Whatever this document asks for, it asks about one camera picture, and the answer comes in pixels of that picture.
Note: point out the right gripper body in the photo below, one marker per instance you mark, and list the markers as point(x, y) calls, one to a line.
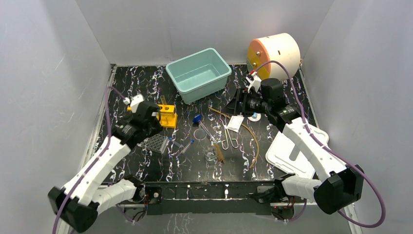
point(253, 104)

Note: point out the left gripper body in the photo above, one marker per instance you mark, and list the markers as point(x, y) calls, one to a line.
point(155, 117)

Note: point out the yellow test tube rack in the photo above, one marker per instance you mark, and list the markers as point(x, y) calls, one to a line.
point(166, 116)

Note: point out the amber glass test tube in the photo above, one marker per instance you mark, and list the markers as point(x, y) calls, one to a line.
point(163, 100)

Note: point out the clear plastic well rack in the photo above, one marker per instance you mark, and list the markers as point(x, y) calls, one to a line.
point(157, 143)

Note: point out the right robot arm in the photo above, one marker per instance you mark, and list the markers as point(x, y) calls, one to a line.
point(338, 184)

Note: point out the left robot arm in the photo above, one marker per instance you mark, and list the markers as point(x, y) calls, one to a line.
point(79, 202)

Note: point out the blue tool in blister pack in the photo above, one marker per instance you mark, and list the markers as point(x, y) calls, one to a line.
point(255, 117)

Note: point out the white paper packet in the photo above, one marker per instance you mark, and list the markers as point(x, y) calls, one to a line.
point(235, 123)

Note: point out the amber rubber tubing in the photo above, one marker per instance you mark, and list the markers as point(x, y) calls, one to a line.
point(250, 131)

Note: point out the clear plastic funnel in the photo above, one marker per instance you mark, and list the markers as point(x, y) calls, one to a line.
point(202, 134)

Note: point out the teal plastic bin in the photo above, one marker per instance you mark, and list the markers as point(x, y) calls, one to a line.
point(199, 75)

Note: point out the brown test tube brush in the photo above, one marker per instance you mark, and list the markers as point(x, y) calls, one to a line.
point(219, 153)

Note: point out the glass beaker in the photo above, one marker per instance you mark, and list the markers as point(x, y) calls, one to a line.
point(210, 155)

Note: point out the white plastic bin lid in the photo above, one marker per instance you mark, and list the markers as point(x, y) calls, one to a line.
point(300, 151)

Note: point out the white cylindrical drawer cabinet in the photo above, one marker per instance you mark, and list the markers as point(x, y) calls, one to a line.
point(280, 47)

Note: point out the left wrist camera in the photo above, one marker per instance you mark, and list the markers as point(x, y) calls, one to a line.
point(132, 103)

